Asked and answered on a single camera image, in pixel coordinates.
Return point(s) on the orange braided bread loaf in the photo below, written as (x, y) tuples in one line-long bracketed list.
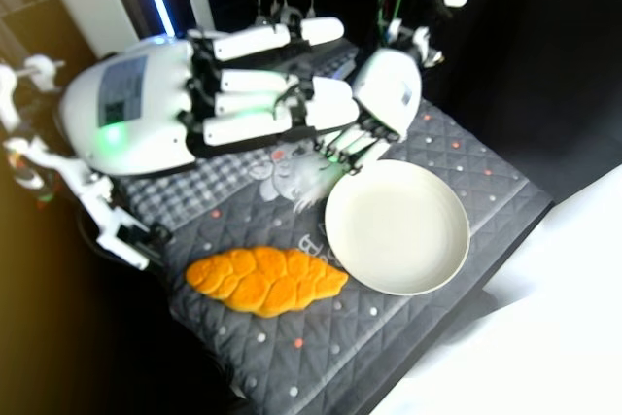
[(267, 279)]

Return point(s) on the grey quilt with bear print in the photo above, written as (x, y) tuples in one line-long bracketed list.
[(340, 352)]

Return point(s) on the white power strip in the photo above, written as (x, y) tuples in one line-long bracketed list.
[(286, 15)]

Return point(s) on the cream round plate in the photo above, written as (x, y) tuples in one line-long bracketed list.
[(398, 225)]

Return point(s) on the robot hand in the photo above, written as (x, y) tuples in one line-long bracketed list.
[(141, 109), (389, 89)]

